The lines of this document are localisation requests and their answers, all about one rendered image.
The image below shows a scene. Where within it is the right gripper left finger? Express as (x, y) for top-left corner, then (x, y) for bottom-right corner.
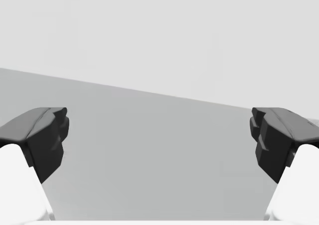
(0, 107), (70, 221)

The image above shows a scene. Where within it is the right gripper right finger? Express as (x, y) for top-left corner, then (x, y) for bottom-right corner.
(249, 107), (319, 221)

